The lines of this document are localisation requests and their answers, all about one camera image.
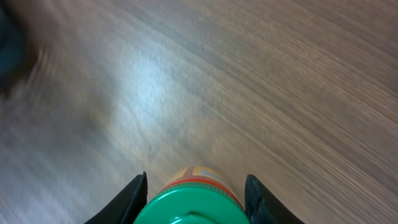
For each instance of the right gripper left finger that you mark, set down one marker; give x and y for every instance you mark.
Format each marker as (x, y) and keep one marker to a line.
(126, 206)

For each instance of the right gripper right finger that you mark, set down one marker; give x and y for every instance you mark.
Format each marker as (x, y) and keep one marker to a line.
(262, 207)

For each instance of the green lid jar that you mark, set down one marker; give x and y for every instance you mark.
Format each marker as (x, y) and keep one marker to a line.
(196, 194)

